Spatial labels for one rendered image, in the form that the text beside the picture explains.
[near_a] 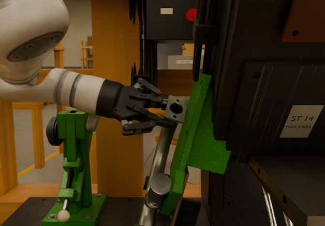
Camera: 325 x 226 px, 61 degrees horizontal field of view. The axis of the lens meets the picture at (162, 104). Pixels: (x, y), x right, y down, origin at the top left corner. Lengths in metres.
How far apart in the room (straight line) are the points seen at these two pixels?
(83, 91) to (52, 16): 0.28
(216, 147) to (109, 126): 0.45
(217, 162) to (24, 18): 0.37
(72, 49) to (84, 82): 11.23
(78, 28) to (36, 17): 11.45
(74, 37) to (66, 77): 11.22
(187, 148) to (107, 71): 0.44
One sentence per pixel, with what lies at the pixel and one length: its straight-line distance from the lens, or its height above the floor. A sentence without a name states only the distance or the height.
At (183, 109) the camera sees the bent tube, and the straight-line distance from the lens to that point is 0.54.
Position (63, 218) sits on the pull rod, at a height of 0.95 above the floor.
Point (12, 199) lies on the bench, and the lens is 1.01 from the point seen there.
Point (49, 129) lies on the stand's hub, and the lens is 0.73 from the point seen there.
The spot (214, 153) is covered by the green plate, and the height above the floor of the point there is 1.14.
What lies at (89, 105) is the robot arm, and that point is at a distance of 0.54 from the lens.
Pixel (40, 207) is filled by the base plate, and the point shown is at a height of 0.90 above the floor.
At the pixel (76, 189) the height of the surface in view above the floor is 0.99.
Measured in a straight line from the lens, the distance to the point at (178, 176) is 0.48.
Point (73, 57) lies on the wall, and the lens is 11.75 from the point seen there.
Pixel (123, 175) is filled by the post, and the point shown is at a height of 0.95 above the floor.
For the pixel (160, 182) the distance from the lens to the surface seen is 0.49.
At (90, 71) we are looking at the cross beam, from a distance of 0.94.
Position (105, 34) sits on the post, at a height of 1.38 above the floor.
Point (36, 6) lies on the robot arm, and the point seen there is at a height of 1.34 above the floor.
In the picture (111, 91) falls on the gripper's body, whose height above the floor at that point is 1.24.
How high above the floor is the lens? 1.29
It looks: 8 degrees down
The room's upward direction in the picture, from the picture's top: straight up
